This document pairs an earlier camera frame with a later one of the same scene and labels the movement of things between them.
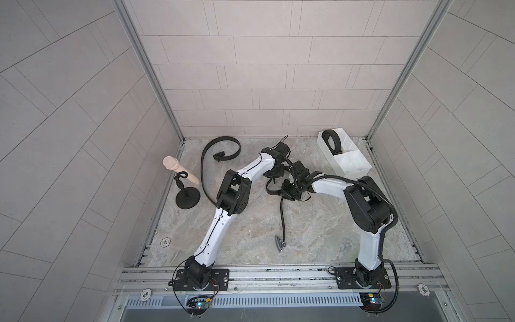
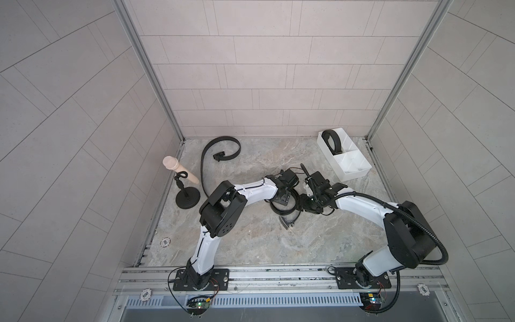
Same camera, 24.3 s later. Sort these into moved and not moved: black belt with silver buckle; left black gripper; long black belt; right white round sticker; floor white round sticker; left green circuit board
Moved: left black gripper; black belt with silver buckle
Not moved: left green circuit board; floor white round sticker; right white round sticker; long black belt
